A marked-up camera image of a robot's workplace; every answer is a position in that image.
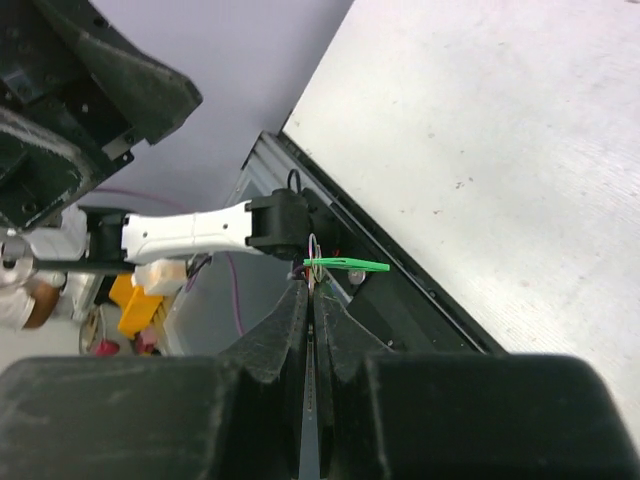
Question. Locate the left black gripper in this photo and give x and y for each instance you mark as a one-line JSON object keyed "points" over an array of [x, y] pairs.
{"points": [[53, 60]]}

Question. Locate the white box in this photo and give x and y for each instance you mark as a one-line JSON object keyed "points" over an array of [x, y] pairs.
{"points": [[162, 277]]}

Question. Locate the green key tag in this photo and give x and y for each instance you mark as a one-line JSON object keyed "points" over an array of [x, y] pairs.
{"points": [[346, 263]]}

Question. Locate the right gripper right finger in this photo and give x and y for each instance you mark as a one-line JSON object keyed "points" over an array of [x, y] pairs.
{"points": [[384, 414]]}

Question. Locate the person in white shirt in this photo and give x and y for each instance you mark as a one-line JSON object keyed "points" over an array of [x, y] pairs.
{"points": [[31, 295]]}

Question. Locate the yellow bin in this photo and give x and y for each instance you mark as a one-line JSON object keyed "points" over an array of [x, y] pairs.
{"points": [[137, 308]]}

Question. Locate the pink object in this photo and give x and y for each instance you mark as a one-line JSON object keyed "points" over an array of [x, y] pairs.
{"points": [[145, 342]]}

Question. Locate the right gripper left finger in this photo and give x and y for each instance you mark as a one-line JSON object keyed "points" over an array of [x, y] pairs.
{"points": [[236, 415]]}

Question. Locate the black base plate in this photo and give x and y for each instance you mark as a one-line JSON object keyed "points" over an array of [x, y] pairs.
{"points": [[405, 307]]}

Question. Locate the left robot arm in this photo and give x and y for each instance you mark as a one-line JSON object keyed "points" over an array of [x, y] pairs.
{"points": [[277, 225]]}

